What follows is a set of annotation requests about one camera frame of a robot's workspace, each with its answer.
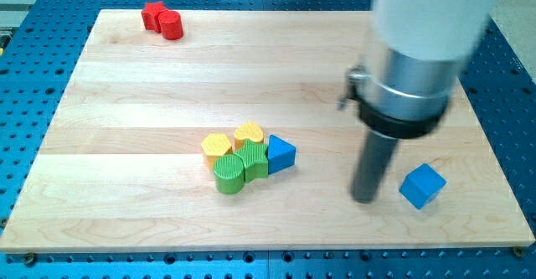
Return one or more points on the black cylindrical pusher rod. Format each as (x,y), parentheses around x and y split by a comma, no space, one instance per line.
(373,162)

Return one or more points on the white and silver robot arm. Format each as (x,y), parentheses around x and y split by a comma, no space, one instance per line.
(414,52)

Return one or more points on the blue triangle block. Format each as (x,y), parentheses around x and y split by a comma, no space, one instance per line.
(281,154)

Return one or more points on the yellow heart block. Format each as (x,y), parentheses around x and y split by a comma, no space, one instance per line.
(248,131)

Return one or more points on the blue cube block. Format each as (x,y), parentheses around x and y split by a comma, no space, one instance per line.
(422,185)

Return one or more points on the green star block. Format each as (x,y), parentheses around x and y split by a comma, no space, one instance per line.
(254,158)

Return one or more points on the green cylinder block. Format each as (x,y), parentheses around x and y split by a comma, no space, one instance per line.
(229,174)

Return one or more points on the yellow hexagon block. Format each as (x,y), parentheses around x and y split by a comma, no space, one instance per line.
(215,146)

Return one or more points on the red cylinder block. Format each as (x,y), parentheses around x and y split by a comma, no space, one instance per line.
(170,22)

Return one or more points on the wooden board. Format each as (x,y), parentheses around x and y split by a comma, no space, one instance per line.
(121,167)

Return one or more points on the red star block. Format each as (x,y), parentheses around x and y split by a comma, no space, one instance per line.
(150,15)

